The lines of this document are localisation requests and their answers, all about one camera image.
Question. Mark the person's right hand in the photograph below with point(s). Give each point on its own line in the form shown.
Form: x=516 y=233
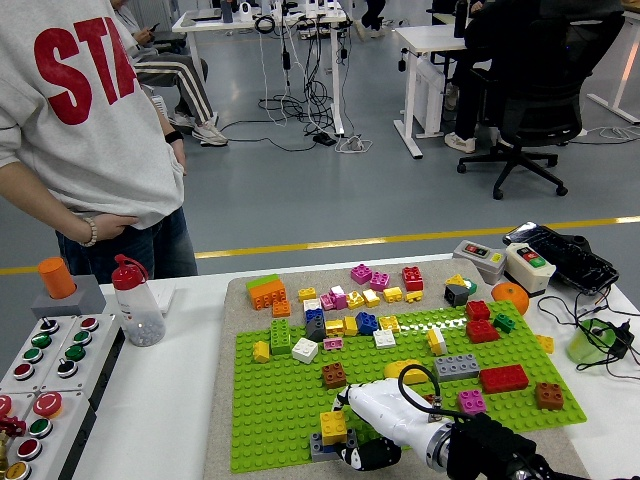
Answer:
x=112 y=226

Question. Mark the person's left hand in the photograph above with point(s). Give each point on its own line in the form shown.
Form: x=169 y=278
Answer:
x=178 y=156

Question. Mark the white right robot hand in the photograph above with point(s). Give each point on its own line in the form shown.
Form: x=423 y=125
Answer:
x=385 y=405

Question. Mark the yellow square brick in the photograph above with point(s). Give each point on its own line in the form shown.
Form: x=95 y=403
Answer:
x=333 y=427

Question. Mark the magenta square brick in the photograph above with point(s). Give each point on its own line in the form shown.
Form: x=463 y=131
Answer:
x=381 y=280
x=472 y=401
x=362 y=273

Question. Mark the red long brick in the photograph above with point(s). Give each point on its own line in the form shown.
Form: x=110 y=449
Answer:
x=504 y=380

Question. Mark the person's right forearm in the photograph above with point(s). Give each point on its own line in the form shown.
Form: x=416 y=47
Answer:
x=45 y=210

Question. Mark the person's left forearm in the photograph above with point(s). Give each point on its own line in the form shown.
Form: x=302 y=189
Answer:
x=164 y=120

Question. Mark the yellow arched brick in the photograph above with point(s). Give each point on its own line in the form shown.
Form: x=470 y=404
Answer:
x=395 y=369

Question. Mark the brown square brick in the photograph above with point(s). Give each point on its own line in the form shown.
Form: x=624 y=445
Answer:
x=334 y=375
x=549 y=396

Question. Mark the white square brick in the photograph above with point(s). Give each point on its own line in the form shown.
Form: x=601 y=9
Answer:
x=384 y=339
x=304 y=350

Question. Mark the blue square brick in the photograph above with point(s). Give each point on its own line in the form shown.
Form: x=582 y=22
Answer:
x=330 y=448
x=367 y=323

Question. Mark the grey wide brick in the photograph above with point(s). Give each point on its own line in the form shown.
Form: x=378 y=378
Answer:
x=317 y=447

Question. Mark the grey long brick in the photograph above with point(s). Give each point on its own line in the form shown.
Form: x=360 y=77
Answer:
x=456 y=368

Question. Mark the pink flat brick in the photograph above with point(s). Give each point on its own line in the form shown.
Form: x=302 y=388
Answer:
x=333 y=343

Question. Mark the yellow small brick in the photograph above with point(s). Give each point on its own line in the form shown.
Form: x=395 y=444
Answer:
x=546 y=343
x=356 y=299
x=389 y=324
x=308 y=293
x=334 y=327
x=350 y=326
x=261 y=352
x=372 y=297
x=394 y=294

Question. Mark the yellow and white brick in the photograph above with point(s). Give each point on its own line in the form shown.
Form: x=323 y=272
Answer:
x=437 y=341

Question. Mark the dark grey sloped brick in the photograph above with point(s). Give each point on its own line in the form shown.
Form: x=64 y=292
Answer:
x=316 y=330

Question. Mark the green baseplate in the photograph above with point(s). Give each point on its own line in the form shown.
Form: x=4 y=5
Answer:
x=280 y=415

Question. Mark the yellow tiny brick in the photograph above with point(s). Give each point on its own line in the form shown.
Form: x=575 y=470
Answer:
x=415 y=296

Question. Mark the blue small brick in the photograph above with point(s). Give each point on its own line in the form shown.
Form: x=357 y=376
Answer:
x=314 y=315

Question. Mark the magenta and white brick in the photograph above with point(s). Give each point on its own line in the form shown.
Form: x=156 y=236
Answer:
x=340 y=298

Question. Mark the pink small brick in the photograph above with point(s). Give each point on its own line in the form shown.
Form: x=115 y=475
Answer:
x=328 y=301

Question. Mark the red square brick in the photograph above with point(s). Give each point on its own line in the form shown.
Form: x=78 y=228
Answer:
x=478 y=310
x=482 y=331

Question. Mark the green tall brick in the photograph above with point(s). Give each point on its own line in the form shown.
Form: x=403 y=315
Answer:
x=280 y=338

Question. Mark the white small brick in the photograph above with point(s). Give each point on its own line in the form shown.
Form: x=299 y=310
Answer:
x=312 y=303

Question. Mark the red tall brick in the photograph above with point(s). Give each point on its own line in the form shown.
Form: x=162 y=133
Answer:
x=414 y=278

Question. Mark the dark grey cube brick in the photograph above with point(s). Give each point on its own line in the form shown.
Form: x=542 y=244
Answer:
x=457 y=295

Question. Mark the orange small brick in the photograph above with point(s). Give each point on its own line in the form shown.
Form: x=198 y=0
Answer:
x=282 y=308

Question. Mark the yellow sloped brick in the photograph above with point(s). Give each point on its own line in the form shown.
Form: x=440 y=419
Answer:
x=456 y=280

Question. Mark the dark green brick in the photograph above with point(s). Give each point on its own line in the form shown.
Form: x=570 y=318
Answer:
x=504 y=323

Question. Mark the green and white brick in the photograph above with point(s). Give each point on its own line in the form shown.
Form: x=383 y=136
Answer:
x=472 y=286

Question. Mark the lime green flat brick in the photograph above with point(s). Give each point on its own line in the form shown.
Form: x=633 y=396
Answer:
x=261 y=280

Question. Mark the orange large brick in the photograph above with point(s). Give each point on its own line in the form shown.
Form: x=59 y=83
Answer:
x=268 y=295

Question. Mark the black wristwatch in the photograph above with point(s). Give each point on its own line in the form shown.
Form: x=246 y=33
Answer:
x=173 y=136

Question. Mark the person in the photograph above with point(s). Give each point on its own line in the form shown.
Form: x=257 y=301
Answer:
x=467 y=110
x=90 y=150
x=192 y=87

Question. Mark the orange cylinder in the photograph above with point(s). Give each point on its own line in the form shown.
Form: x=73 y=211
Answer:
x=56 y=277

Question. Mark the grey square block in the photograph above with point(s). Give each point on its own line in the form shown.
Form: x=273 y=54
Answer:
x=87 y=300

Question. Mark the white flat panel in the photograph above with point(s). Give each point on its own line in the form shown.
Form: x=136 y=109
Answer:
x=165 y=297

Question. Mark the clear bottle red cap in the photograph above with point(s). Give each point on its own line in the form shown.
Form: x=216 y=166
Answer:
x=140 y=315

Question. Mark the white button box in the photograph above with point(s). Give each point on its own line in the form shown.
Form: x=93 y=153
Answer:
x=41 y=341
x=75 y=353

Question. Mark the white desk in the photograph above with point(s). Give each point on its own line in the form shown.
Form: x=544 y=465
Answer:
x=627 y=65
x=225 y=26
x=430 y=37

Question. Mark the black power strip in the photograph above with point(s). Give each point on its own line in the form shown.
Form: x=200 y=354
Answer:
x=325 y=139

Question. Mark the dark bottle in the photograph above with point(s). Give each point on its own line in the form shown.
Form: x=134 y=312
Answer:
x=227 y=12

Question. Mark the orange fruit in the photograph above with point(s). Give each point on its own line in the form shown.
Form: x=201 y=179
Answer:
x=510 y=296

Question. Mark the emergency stop button box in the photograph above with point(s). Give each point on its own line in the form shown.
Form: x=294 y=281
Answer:
x=20 y=407
x=47 y=404

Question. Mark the green plastic cup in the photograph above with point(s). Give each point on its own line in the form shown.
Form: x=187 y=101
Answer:
x=580 y=350

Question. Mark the black handheld device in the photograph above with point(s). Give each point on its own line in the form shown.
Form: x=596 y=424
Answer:
x=566 y=254

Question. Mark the black plug adapter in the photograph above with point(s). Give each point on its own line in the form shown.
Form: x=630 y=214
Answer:
x=624 y=336

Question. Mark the brass fitting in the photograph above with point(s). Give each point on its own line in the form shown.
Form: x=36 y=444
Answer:
x=4 y=452

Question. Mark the black bottle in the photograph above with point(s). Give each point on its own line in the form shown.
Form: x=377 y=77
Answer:
x=459 y=22

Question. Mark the black office chair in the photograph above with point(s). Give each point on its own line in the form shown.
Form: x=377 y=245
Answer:
x=540 y=100

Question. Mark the white camera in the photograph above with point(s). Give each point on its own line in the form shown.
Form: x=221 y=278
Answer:
x=245 y=12

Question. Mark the grey switch box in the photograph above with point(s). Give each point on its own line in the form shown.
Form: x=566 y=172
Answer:
x=478 y=259

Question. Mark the cream switch box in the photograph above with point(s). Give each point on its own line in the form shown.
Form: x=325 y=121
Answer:
x=526 y=271

